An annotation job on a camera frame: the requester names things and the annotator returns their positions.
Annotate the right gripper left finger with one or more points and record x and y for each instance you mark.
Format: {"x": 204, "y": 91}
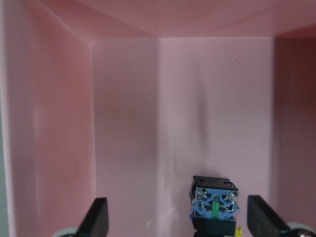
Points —
{"x": 96, "y": 221}

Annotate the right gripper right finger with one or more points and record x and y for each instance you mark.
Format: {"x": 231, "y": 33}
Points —
{"x": 263, "y": 221}

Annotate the yellow push button switch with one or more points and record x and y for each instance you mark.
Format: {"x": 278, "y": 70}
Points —
{"x": 214, "y": 206}

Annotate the pink plastic bin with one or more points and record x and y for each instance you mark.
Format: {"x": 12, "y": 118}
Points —
{"x": 129, "y": 99}

